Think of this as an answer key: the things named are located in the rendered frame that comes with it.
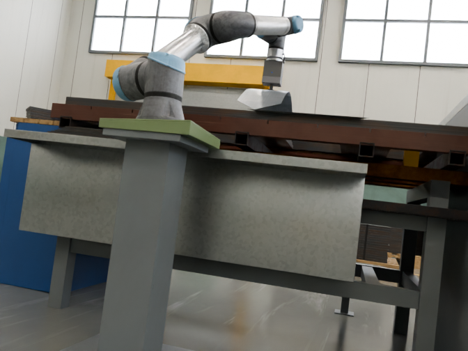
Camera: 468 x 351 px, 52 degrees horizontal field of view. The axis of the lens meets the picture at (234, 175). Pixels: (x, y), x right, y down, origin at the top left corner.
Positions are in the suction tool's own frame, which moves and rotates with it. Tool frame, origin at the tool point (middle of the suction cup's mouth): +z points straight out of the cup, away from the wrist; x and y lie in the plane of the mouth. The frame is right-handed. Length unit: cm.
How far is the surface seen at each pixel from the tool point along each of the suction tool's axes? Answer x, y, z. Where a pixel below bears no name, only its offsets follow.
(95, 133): 53, 55, 32
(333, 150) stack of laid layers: -24.2, -31.0, 19.1
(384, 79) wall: -790, -113, -241
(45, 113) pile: 6, 108, 20
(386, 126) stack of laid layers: 40, -49, 18
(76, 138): 60, 58, 36
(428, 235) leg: 40, -66, 54
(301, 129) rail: 43, -19, 22
